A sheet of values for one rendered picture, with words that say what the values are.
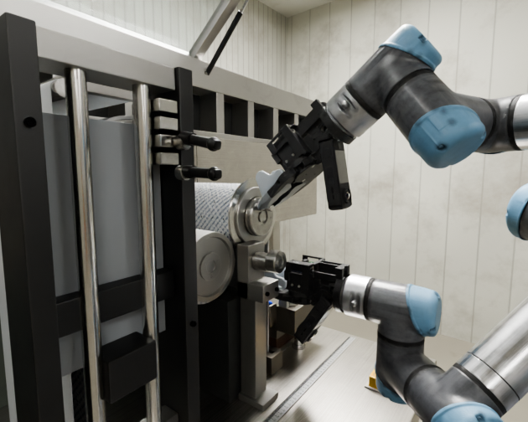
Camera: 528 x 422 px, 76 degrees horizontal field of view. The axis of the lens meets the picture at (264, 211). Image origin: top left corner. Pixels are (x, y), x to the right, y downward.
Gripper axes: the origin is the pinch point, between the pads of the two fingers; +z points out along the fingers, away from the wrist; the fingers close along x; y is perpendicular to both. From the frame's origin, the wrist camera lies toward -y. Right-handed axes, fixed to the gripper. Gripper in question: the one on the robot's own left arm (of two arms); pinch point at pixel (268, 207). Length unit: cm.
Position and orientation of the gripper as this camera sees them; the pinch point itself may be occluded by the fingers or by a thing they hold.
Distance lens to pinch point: 63.0
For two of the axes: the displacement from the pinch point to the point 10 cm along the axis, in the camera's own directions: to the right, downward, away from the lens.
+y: -5.2, -8.1, 2.8
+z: -6.2, 5.8, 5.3
